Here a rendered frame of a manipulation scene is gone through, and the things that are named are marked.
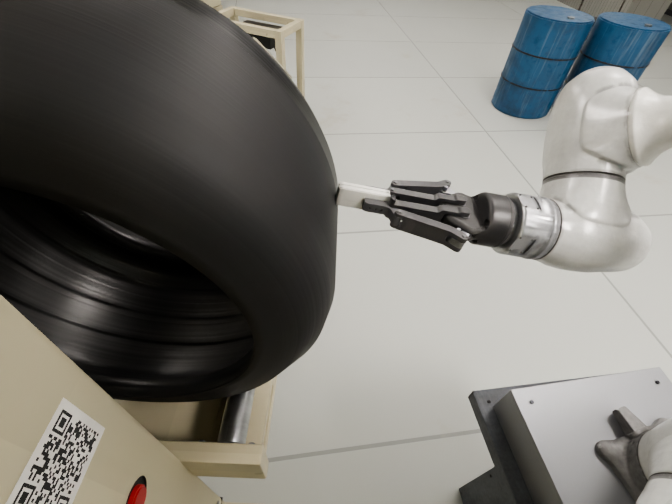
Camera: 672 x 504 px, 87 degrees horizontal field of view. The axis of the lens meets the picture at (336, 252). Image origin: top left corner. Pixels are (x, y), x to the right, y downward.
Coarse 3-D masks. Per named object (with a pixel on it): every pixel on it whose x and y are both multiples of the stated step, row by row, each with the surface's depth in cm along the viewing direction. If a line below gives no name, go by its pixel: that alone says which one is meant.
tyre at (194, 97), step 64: (0, 0) 24; (64, 0) 27; (128, 0) 30; (192, 0) 36; (0, 64) 22; (64, 64) 23; (128, 64) 25; (192, 64) 29; (256, 64) 37; (0, 128) 23; (64, 128) 23; (128, 128) 25; (192, 128) 26; (256, 128) 31; (320, 128) 46; (0, 192) 58; (64, 192) 25; (128, 192) 26; (192, 192) 27; (256, 192) 30; (320, 192) 39; (0, 256) 58; (64, 256) 67; (128, 256) 72; (192, 256) 30; (256, 256) 31; (320, 256) 37; (64, 320) 62; (128, 320) 68; (192, 320) 71; (256, 320) 37; (320, 320) 44; (128, 384) 55; (192, 384) 54; (256, 384) 51
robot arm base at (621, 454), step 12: (624, 408) 75; (624, 420) 73; (636, 420) 73; (660, 420) 74; (624, 432) 74; (636, 432) 71; (600, 444) 72; (612, 444) 71; (624, 444) 71; (636, 444) 68; (600, 456) 71; (612, 456) 70; (624, 456) 69; (636, 456) 67; (612, 468) 70; (624, 468) 68; (636, 468) 66; (624, 480) 68; (636, 480) 66; (636, 492) 66
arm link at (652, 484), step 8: (648, 480) 57; (656, 480) 55; (664, 480) 54; (648, 488) 55; (656, 488) 54; (664, 488) 53; (640, 496) 56; (648, 496) 54; (656, 496) 53; (664, 496) 52
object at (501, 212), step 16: (480, 208) 49; (496, 208) 47; (512, 208) 47; (448, 224) 48; (464, 224) 47; (480, 224) 47; (496, 224) 47; (512, 224) 47; (480, 240) 48; (496, 240) 48
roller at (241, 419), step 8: (248, 392) 61; (232, 400) 60; (240, 400) 60; (248, 400) 61; (232, 408) 59; (240, 408) 59; (248, 408) 60; (224, 416) 59; (232, 416) 58; (240, 416) 58; (248, 416) 60; (224, 424) 57; (232, 424) 57; (240, 424) 58; (248, 424) 59; (224, 432) 57; (232, 432) 56; (240, 432) 57; (224, 440) 56; (232, 440) 56; (240, 440) 56
